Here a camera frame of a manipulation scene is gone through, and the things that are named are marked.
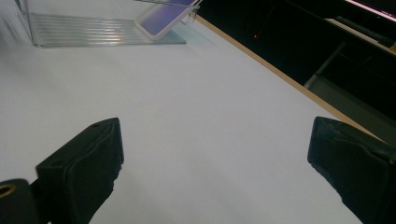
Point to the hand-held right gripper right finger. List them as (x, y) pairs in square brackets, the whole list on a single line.
[(355, 161)]

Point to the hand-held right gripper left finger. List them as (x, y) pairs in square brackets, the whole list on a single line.
[(81, 168)]

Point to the clear plastic storage bin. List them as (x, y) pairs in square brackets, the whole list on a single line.
[(102, 26)]

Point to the iridescent smartphone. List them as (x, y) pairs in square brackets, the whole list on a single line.
[(165, 18)]

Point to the dark monitor with pink edge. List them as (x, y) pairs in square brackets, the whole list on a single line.
[(373, 7)]

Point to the grey metal shelf frame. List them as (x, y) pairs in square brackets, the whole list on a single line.
[(351, 87)]

